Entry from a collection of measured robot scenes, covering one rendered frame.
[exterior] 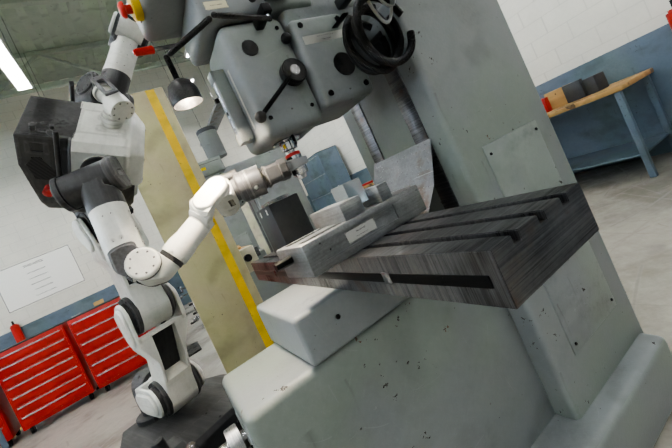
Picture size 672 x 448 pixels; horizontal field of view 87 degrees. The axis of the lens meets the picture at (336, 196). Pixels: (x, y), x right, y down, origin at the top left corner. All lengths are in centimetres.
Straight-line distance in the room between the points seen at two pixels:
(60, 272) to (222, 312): 764
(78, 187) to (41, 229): 916
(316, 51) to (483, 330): 93
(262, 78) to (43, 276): 943
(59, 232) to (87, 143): 901
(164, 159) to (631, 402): 266
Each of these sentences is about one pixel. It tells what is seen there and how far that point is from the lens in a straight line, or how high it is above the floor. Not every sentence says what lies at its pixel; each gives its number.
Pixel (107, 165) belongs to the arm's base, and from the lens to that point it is 108.
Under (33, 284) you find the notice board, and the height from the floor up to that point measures 191.
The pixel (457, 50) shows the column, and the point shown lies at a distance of 125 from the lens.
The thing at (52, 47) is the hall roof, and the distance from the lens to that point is 997.
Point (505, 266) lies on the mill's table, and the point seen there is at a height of 95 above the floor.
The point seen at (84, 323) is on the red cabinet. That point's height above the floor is 88.
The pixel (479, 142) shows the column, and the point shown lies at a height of 107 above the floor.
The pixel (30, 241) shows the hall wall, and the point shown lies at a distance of 1027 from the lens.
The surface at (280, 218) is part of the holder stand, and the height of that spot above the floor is 111.
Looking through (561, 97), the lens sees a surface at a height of 97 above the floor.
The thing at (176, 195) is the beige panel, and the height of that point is 153.
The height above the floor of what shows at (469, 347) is 56.
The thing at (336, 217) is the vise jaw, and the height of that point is 107.
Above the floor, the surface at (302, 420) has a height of 70.
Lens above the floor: 113
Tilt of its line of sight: 2 degrees down
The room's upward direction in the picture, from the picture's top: 25 degrees counter-clockwise
